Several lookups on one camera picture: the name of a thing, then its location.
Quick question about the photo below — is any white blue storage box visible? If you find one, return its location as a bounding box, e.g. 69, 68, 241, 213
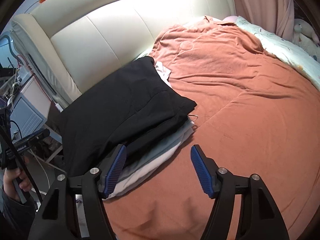
10, 76, 52, 137

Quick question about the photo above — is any grey plush toy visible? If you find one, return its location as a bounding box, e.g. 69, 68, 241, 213
292, 18, 319, 61

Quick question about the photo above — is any left pink curtain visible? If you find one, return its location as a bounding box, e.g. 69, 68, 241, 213
234, 0, 295, 41

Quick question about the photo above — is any orange-brown bed blanket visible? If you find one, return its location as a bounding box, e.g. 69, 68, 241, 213
105, 17, 319, 239

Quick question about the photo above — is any stack of folded clothes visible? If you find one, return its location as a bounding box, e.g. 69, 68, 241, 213
100, 56, 196, 194

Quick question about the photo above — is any person left hand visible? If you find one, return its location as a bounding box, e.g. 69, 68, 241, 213
3, 168, 32, 202

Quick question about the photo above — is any cream padded headboard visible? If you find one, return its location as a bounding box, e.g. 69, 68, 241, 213
10, 0, 235, 108

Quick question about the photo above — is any black tether cable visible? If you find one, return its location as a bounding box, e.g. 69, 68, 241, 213
0, 127, 43, 203

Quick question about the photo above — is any white quilt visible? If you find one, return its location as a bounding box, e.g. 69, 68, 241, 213
225, 16, 319, 88

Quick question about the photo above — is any large black jacket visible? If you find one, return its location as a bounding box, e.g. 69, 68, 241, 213
60, 56, 196, 177

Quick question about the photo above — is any dark sleeve left forearm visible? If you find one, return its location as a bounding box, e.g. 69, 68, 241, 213
1, 189, 36, 239

